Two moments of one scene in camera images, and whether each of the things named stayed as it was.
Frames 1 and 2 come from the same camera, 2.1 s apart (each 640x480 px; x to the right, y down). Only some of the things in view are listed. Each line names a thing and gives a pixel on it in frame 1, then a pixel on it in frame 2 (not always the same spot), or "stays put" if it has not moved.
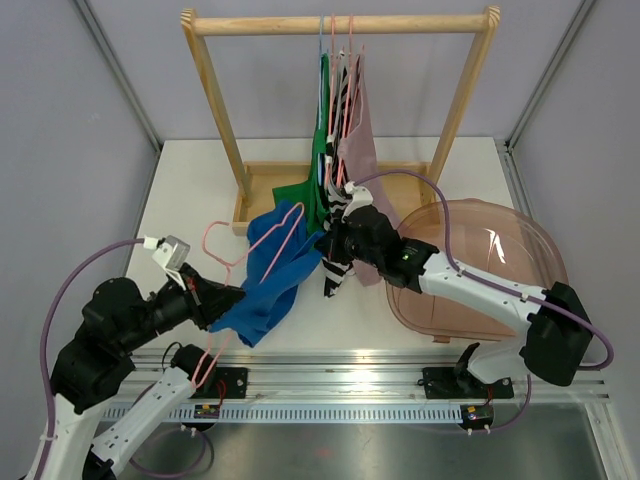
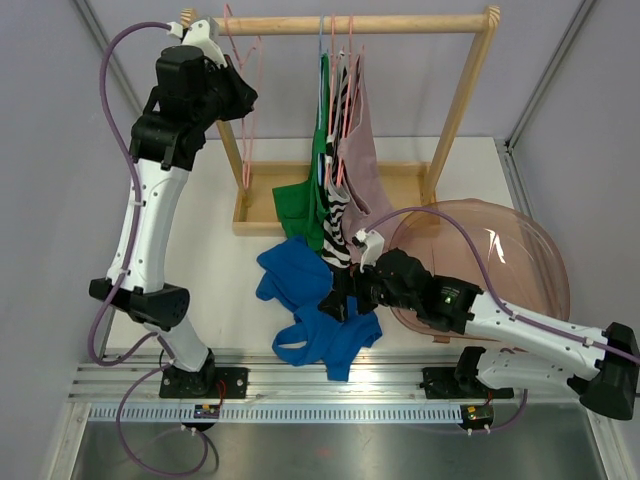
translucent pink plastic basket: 484,236 stays put
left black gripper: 207,300 → 244,94
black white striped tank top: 337,265 stays put
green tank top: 312,192 stays put
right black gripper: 331,244 → 336,302
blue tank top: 281,255 → 293,274
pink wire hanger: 243,257 → 247,167
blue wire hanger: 320,158 stays put
